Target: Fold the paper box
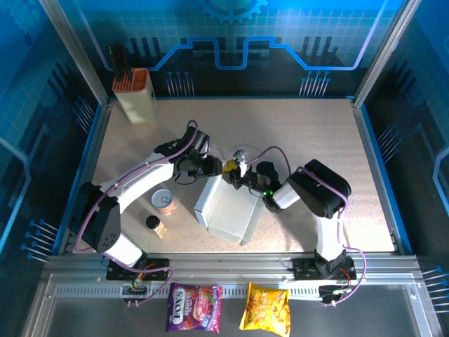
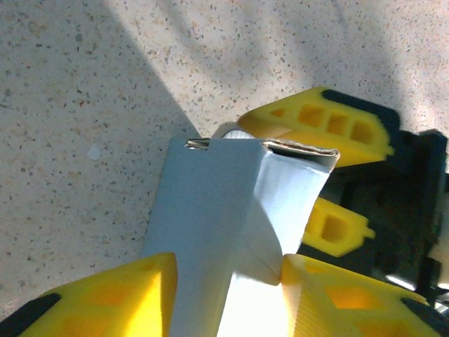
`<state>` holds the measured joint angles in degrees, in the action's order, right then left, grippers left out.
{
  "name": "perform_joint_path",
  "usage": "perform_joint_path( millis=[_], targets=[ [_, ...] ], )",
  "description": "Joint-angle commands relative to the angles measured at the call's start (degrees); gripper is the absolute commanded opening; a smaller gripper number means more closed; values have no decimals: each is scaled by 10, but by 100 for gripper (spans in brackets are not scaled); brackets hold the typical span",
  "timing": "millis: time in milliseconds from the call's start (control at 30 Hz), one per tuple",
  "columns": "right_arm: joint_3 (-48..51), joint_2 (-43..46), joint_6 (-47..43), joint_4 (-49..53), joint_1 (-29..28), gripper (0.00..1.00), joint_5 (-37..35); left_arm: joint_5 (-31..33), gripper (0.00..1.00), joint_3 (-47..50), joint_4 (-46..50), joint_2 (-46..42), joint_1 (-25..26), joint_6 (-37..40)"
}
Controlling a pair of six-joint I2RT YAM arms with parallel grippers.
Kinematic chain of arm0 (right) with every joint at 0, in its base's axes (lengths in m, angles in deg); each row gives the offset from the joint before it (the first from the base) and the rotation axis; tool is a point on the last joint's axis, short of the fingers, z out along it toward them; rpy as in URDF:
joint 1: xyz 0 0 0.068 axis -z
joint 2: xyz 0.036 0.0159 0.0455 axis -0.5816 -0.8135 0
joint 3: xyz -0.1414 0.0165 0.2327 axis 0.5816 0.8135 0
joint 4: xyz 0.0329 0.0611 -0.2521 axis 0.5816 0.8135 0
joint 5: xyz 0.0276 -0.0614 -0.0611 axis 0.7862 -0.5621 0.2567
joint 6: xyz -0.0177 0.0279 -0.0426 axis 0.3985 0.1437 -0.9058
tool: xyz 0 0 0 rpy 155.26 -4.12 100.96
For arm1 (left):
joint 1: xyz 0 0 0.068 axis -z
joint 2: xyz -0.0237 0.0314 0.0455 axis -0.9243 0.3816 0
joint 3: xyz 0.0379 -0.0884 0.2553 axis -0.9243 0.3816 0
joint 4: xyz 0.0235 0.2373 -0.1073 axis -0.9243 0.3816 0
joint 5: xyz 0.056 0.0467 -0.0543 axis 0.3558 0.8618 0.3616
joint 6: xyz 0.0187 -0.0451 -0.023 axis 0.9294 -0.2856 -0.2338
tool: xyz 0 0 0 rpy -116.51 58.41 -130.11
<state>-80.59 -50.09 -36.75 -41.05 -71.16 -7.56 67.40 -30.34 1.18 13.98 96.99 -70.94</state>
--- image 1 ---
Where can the white paper box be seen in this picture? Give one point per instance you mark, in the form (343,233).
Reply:
(231,210)

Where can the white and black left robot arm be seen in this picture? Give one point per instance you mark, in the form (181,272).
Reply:
(140,179)

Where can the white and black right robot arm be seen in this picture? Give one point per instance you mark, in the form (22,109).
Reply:
(326,189)

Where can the pink tin can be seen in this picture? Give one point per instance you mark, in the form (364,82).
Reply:
(163,201)

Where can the black-lidded spice jar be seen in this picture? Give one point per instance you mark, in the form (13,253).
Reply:
(153,222)

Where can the beige holder with orange rim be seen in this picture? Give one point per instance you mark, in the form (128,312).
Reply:
(138,102)

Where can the yellow snack bag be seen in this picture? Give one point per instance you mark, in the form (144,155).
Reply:
(264,309)

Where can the purple Fox's candy bag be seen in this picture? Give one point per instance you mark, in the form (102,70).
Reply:
(193,309)

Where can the aluminium frame rail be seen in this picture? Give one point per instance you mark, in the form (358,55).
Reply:
(228,267)

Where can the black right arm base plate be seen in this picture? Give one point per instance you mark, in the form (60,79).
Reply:
(305,270)

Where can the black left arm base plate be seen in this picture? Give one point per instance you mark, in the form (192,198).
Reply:
(158,270)

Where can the aluminium frame post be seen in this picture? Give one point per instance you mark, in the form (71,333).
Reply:
(77,45)
(382,45)

